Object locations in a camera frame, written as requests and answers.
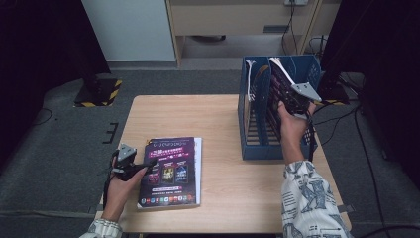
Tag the black curtain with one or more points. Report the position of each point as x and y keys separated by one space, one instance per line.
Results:
x=389 y=49
x=39 y=49

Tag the white panel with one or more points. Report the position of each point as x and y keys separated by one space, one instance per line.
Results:
x=128 y=29

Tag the grey tape piece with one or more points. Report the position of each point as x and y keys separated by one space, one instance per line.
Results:
x=348 y=208

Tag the white power strip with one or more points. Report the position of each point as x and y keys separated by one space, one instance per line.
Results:
x=295 y=2

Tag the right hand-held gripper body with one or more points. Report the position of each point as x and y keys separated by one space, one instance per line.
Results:
x=297 y=104

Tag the purple magazine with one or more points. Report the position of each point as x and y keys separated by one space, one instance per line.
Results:
x=279 y=86
x=166 y=172

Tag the blue file rack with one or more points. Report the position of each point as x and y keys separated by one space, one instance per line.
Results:
x=257 y=132

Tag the person's left hand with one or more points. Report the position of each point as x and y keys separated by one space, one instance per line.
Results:
x=117 y=196

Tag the person's right hand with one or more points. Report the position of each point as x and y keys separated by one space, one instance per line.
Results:
x=292 y=130

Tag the black magazine with red cards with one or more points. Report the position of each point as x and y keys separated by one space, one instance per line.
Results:
x=250 y=79

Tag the light wooden cabinet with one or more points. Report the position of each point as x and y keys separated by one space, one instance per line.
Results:
x=228 y=20

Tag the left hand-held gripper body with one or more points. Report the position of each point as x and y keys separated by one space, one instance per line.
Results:
x=124 y=170

